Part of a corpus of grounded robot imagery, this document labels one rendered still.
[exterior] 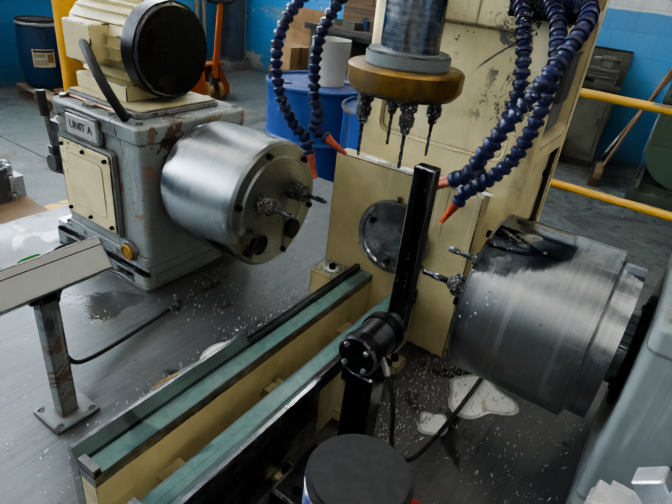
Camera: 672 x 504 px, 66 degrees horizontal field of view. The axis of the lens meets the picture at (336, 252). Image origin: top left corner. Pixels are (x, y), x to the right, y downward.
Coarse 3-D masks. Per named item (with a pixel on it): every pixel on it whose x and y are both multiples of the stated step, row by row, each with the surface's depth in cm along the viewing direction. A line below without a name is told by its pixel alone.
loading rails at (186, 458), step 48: (336, 288) 100; (240, 336) 82; (288, 336) 86; (336, 336) 101; (192, 384) 74; (240, 384) 78; (288, 384) 76; (336, 384) 83; (96, 432) 63; (144, 432) 66; (192, 432) 72; (240, 432) 67; (288, 432) 72; (96, 480) 60; (144, 480) 67; (192, 480) 61; (240, 480) 65
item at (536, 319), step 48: (528, 240) 71; (576, 240) 71; (480, 288) 69; (528, 288) 67; (576, 288) 65; (624, 288) 65; (480, 336) 70; (528, 336) 66; (576, 336) 63; (624, 336) 67; (528, 384) 69; (576, 384) 66
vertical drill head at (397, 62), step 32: (416, 0) 72; (448, 0) 74; (384, 32) 76; (416, 32) 73; (352, 64) 77; (384, 64) 75; (416, 64) 74; (448, 64) 77; (384, 96) 75; (416, 96) 73; (448, 96) 75
